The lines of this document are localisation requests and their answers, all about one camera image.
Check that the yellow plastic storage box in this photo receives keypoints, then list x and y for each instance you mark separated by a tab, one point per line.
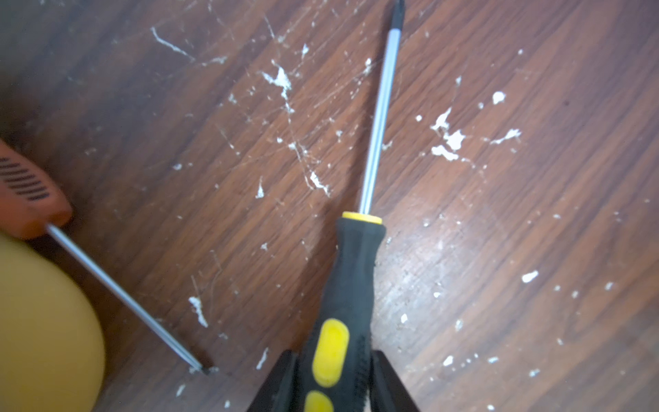
53	353

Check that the black yellow long screwdriver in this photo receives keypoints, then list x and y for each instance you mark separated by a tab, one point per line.
334	366

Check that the orange black large screwdriver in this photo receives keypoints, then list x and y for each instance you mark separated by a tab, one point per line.
33	205

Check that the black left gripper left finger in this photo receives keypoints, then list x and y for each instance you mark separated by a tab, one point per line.
276	393

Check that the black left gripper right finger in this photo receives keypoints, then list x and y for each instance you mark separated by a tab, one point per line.
387	393

